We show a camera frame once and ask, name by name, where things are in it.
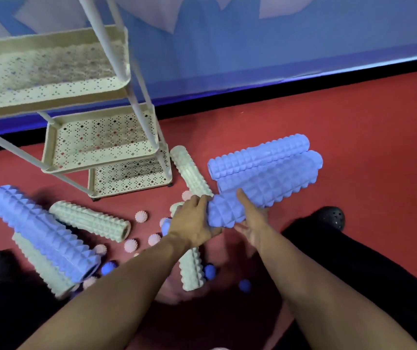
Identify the person's right hand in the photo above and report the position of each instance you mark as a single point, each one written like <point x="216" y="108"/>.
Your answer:
<point x="255" y="224"/>

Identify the person's left hand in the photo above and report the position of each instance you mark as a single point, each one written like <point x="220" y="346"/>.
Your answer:
<point x="190" y="225"/>

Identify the person's right thumb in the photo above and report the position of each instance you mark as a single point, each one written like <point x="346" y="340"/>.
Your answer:
<point x="244" y="202"/>

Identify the person's left thumb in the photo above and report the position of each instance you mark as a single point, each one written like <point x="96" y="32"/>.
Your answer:
<point x="214" y="232"/>

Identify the blue pyramid-textured foam roller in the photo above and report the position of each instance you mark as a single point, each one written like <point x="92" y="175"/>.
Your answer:
<point x="277" y="182"/>
<point x="44" y="233"/>

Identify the person's right forearm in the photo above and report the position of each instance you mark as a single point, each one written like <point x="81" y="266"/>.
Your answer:
<point x="321" y="298"/>

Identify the person's left forearm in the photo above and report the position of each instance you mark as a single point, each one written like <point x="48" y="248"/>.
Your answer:
<point x="121" y="298"/>

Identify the blue spiky massage ball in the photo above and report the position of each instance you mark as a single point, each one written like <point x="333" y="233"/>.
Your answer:
<point x="165" y="228"/>
<point x="210" y="272"/>
<point x="244" y="286"/>
<point x="108" y="268"/>

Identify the cream ridged foam roller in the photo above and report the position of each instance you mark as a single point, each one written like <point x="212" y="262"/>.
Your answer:
<point x="192" y="171"/>
<point x="191" y="269"/>
<point x="42" y="267"/>
<point x="90" y="220"/>

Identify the blue fine-grid foam roller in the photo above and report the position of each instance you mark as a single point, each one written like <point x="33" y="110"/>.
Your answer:
<point x="257" y="156"/>

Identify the person's right black clog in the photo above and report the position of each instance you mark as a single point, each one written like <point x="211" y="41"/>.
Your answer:
<point x="328" y="217"/>

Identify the cream perforated cart tray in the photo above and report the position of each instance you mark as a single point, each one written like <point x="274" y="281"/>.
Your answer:
<point x="48" y="69"/>
<point x="99" y="138"/>
<point x="132" y="176"/>

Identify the person's right trouser leg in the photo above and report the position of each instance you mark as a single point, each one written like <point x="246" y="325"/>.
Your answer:
<point x="376" y="284"/>

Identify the person's trouser leg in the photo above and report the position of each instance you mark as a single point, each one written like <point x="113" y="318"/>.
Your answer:
<point x="8" y="317"/>
<point x="376" y="284"/>

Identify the person's left trouser leg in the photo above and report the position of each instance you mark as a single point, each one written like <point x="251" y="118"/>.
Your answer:
<point x="8" y="317"/>

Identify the white metal cart frame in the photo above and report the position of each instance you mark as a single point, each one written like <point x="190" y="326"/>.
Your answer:
<point x="101" y="36"/>

